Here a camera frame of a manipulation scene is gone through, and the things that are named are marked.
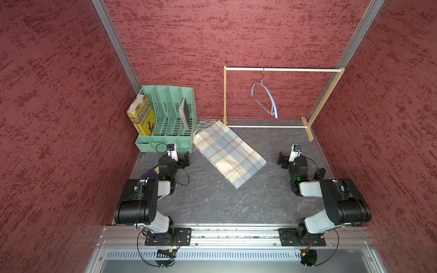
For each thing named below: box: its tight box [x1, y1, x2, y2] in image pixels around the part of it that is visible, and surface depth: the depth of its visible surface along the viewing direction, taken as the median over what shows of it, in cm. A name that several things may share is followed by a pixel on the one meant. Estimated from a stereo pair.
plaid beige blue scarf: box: [192, 120, 267, 190], surface depth 103 cm
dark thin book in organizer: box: [178, 97, 190, 130], surface depth 108 cm
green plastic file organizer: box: [135, 85, 198, 153], surface depth 106 cm
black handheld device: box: [313, 167, 327, 180], surface depth 92 cm
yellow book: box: [126, 94, 156, 136], surface depth 97 cm
